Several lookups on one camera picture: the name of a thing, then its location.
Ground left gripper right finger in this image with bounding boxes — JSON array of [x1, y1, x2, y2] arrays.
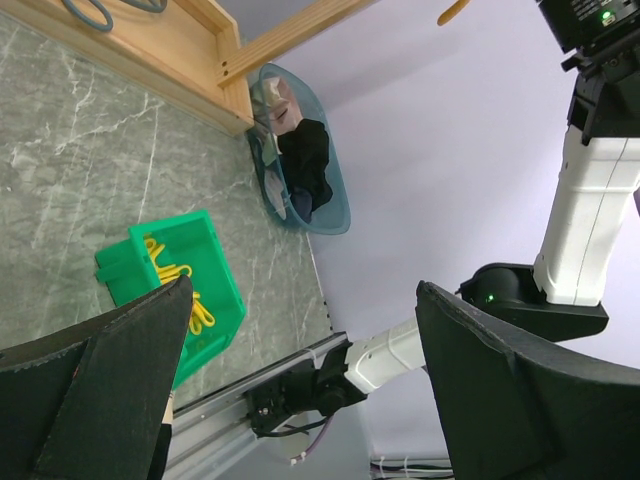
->
[[416, 281, 639, 479]]

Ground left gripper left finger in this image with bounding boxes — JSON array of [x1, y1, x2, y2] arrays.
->
[[1, 276, 193, 479]]

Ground black underwear front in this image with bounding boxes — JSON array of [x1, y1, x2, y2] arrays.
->
[[277, 118, 333, 212]]

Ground teal hanger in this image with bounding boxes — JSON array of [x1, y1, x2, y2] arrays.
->
[[61, 0, 168, 33]]

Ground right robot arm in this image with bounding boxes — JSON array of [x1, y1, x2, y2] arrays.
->
[[247, 1, 639, 437]]

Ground navy underwear in basket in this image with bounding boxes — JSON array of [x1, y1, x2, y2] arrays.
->
[[290, 189, 313, 223]]

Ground beige underwear in basket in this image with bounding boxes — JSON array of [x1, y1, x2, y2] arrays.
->
[[262, 76, 303, 136]]

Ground yellow hanger right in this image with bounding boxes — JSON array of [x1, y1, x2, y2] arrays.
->
[[437, 0, 470, 26]]

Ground green plastic bin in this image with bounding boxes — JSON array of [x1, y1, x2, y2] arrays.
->
[[94, 209, 247, 391]]

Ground yellow clothespins in bin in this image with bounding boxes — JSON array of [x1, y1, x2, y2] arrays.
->
[[143, 234, 217, 336]]

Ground teal laundry basket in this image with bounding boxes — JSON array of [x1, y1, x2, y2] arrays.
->
[[247, 63, 351, 235]]

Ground wooden clothes rack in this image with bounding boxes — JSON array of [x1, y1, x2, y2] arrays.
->
[[1, 0, 369, 134]]

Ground aluminium mounting rail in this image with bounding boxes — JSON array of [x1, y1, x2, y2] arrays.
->
[[164, 332, 347, 479]]

